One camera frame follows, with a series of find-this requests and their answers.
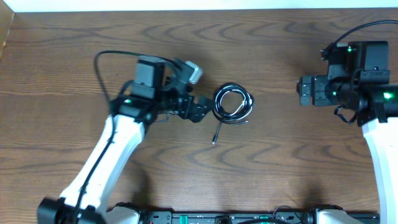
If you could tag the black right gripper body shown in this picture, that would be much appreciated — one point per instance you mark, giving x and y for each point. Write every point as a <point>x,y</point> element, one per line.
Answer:
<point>319,94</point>

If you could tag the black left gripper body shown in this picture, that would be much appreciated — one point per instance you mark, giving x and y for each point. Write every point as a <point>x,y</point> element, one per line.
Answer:
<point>180,106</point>

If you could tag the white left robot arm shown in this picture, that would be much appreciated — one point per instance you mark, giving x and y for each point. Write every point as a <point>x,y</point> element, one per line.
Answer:
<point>160,86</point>

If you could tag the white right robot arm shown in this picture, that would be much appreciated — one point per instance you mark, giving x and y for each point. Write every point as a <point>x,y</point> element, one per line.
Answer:
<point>357,85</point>

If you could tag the brown cardboard panel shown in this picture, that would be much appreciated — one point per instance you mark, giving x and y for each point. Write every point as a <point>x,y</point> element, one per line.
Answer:
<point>6,20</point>

